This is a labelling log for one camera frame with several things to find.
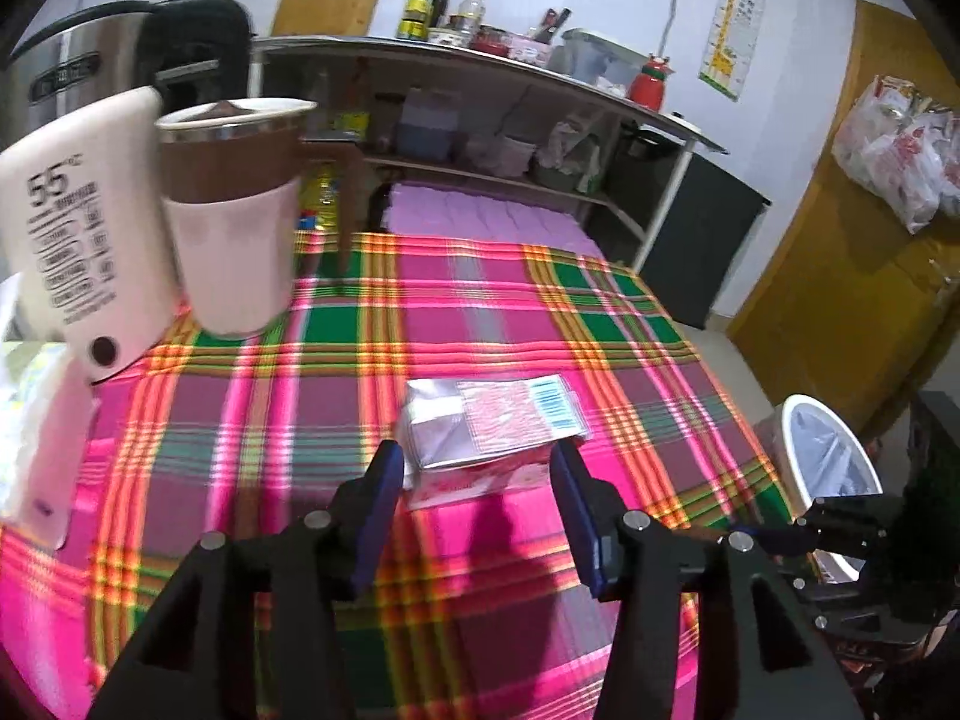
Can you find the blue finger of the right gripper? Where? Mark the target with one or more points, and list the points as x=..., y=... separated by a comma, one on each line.
x=772, y=535

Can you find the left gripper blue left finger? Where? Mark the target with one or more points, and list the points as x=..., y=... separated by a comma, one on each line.
x=362, y=512

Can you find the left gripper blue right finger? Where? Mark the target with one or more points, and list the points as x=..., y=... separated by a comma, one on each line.
x=591, y=510

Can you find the pink milk carton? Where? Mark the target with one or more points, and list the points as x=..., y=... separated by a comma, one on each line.
x=465, y=439

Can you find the white trash bin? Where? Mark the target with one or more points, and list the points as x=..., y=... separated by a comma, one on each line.
x=836, y=502

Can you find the metal kitchen shelf unit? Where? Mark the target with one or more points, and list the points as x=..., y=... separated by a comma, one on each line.
x=492, y=97

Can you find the white bin liner bag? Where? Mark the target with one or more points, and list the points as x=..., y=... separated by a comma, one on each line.
x=831, y=464

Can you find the pink plaid tablecloth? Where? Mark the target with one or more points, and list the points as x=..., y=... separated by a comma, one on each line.
x=476, y=611

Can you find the wooden door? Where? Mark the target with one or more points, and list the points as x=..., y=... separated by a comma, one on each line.
x=852, y=309

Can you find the black cabinet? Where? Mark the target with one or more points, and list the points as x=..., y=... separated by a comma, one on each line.
x=708, y=223

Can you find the white tissue box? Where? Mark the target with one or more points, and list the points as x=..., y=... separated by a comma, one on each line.
x=47, y=409

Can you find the pink brown jug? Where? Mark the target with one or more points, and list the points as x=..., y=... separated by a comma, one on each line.
x=230, y=177

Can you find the white water warmer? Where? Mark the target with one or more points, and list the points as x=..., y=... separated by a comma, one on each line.
x=83, y=224

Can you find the plastic bags on door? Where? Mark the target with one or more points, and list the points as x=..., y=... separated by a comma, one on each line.
x=902, y=146

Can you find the red thermos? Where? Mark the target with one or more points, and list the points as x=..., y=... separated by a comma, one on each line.
x=648, y=88

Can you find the clear plastic container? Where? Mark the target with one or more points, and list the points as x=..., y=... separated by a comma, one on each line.
x=598, y=61

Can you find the green sauce bottle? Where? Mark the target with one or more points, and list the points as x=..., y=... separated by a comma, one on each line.
x=415, y=21

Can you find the dark sauce bottle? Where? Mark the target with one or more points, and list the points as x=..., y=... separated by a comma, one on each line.
x=439, y=10

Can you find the clear oil bottle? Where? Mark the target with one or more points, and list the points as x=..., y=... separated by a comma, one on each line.
x=469, y=18

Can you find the giraffe height chart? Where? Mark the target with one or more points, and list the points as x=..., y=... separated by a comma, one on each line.
x=731, y=45

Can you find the steel electric kettle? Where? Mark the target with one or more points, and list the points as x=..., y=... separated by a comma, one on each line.
x=190, y=51

